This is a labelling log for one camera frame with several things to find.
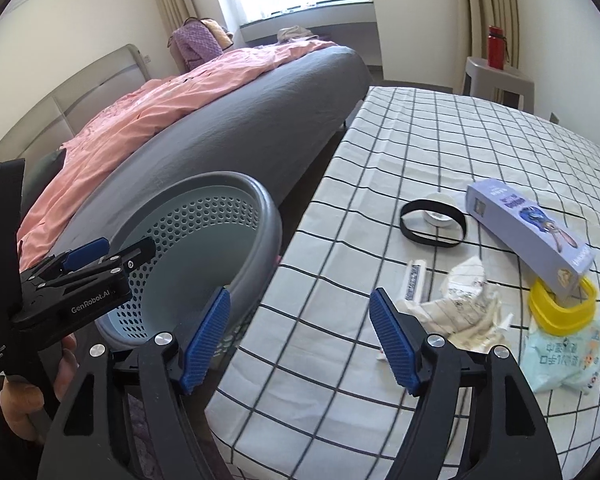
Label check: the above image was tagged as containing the grey plastic stool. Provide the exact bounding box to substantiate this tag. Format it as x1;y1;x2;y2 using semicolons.
463;56;535;114

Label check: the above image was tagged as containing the small white barcode packet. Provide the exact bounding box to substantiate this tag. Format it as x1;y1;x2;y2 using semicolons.
400;259;427;304

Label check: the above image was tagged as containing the purple cardboard box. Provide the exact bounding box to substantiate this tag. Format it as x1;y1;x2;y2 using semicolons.
465;179;594;299

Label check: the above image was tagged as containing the checkered white tablecloth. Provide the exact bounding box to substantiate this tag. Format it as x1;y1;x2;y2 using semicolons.
206;87;600;479

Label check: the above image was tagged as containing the person's left hand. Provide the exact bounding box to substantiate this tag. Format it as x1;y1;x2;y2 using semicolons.
0;334;79;443

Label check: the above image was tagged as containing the purple quilted bag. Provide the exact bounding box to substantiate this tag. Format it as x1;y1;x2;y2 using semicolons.
168;16;234;73

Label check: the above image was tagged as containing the beige curtain right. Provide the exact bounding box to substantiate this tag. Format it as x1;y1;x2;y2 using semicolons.
466;0;520;68

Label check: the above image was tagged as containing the pink duvet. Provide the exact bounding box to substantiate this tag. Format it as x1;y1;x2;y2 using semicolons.
17;39;334;271

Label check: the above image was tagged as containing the dark grey pillow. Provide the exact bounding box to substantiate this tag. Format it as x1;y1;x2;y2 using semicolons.
20;148;67;219

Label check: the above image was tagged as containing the white plastic lid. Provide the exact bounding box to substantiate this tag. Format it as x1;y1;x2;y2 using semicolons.
422;193;460;229

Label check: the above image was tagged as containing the grey padded headboard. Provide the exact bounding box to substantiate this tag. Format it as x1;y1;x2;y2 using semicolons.
0;44;150;172

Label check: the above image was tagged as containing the yellow plastic ring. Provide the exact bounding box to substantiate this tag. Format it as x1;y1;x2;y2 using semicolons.
526;275;600;337

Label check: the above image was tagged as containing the white paper wrapper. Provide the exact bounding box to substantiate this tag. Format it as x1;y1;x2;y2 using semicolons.
393;256;512;353

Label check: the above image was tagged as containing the red water bottle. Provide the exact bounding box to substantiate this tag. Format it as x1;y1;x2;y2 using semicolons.
486;26;507;70

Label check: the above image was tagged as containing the beige cloth on windowsill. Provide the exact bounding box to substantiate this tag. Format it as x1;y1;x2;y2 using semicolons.
276;25;316;44

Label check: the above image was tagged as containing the grey perforated trash basket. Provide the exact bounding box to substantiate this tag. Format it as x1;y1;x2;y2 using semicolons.
95;171;282;351

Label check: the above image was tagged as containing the black elastic band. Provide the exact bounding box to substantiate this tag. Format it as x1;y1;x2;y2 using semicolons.
399;198;468;248

